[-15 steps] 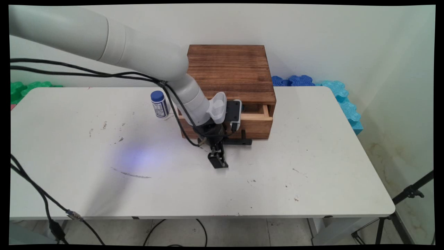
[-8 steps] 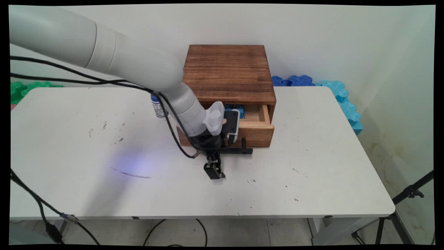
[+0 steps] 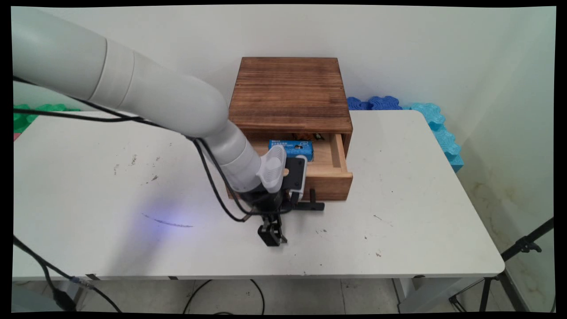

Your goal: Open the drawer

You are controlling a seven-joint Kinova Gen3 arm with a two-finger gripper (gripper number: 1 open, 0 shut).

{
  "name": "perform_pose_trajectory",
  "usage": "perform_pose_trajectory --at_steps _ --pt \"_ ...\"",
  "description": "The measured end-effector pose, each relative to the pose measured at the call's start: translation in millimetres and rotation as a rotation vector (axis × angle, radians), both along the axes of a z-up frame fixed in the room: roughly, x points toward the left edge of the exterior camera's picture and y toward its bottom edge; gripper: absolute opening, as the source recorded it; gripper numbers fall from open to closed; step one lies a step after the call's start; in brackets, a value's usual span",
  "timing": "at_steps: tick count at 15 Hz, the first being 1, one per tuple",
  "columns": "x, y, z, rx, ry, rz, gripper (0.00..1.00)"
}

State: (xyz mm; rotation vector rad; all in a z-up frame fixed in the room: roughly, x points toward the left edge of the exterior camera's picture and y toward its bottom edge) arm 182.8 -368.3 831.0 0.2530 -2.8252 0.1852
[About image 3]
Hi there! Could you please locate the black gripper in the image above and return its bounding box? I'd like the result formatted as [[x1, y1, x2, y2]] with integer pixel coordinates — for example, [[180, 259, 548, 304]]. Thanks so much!
[[241, 185, 294, 247]]

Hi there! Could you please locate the black drawer handle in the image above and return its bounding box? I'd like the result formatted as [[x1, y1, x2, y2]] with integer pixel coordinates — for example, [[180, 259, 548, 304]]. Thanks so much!
[[290, 188, 326, 211]]

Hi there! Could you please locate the wooden drawer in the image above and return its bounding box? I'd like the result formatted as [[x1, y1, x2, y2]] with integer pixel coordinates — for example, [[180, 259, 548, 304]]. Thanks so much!
[[226, 133, 354, 201]]

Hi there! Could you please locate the blue cardboard box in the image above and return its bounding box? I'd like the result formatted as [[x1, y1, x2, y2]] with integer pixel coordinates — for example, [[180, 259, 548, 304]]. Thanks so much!
[[269, 140, 315, 162]]

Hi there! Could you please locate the grey table leg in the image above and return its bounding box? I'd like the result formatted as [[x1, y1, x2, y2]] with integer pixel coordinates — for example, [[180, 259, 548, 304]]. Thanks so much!
[[392, 278, 427, 313], [70, 280, 90, 311]]

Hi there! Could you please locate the brown wooden drawer cabinet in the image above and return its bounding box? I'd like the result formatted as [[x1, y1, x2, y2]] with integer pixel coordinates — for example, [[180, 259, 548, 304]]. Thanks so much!
[[228, 57, 353, 156]]

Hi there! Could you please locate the dark blue foam mat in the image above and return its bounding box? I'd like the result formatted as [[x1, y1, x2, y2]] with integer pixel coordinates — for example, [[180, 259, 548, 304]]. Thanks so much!
[[347, 96, 404, 111]]

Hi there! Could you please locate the cyan foam mat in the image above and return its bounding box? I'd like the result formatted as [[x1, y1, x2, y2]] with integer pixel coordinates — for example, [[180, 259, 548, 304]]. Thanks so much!
[[402, 103, 464, 173]]

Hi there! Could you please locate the black tripod stand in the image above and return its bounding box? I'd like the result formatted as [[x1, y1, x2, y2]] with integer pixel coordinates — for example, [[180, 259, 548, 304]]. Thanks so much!
[[448, 217, 555, 313]]

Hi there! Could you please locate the green foam mat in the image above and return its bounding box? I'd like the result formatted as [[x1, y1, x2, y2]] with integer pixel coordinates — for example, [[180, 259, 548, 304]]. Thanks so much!
[[13, 103, 82, 133]]

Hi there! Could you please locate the black floor cable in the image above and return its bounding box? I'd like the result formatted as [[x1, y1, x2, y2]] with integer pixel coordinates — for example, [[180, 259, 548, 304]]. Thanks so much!
[[183, 279, 265, 315]]

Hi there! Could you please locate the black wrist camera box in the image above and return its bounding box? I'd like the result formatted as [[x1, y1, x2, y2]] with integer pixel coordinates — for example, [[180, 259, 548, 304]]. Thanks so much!
[[283, 155, 309, 201]]

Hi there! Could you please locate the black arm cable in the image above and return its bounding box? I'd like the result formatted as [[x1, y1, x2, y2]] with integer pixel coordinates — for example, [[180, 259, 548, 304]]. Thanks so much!
[[12, 75, 306, 223]]

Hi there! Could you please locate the black cable with connector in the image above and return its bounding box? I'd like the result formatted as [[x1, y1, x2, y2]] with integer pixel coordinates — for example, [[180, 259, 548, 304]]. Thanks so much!
[[12, 235, 123, 313]]

